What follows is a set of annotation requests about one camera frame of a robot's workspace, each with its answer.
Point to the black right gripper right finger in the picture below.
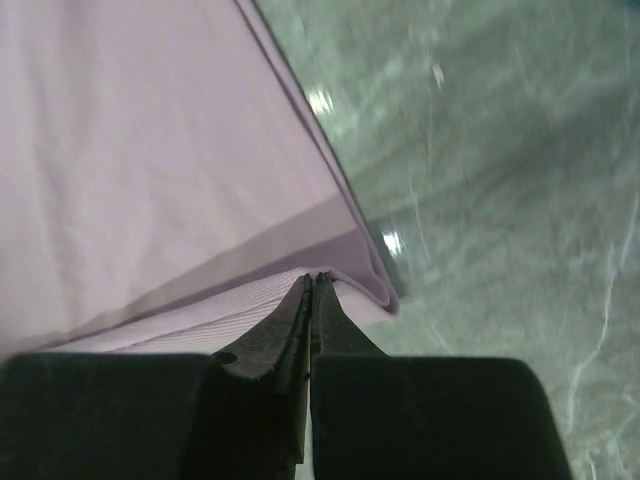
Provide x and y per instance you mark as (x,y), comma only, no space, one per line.
(377,416)

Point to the pink tank top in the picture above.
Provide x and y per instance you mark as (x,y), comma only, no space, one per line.
(163,180)

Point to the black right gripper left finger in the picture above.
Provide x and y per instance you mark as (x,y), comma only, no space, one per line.
(238,413)

